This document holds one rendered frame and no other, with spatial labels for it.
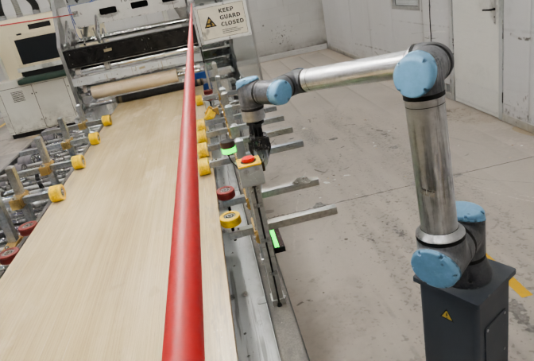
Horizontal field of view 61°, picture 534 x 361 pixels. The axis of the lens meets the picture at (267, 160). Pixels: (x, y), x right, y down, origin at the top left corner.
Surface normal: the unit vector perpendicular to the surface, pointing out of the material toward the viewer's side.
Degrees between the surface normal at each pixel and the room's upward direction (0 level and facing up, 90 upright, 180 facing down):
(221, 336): 0
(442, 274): 95
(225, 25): 90
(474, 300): 0
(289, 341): 0
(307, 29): 90
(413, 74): 82
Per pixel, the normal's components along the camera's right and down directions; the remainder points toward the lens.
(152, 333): -0.18, -0.91
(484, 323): 0.61, 0.18
